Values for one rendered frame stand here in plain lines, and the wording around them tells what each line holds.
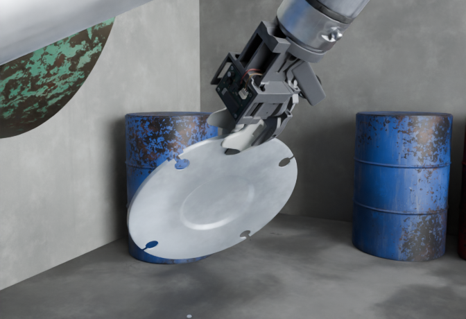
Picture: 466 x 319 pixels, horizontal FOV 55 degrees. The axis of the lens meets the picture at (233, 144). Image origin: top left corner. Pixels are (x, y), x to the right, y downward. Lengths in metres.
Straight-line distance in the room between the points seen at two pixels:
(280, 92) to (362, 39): 3.02
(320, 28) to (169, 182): 0.31
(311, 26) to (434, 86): 3.00
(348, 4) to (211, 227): 0.45
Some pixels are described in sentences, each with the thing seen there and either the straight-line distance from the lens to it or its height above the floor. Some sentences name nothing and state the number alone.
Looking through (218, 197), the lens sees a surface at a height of 0.85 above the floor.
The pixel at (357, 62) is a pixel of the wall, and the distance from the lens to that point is 3.53.
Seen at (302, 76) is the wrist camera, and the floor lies 1.04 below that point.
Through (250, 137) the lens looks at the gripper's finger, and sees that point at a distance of 0.60.
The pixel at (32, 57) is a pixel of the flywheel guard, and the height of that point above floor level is 1.08.
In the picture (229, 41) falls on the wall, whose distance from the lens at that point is 3.91.
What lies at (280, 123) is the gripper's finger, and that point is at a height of 0.98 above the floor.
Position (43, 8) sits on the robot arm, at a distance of 0.22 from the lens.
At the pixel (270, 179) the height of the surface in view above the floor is 0.88.
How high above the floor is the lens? 1.02
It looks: 7 degrees down
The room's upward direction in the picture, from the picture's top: straight up
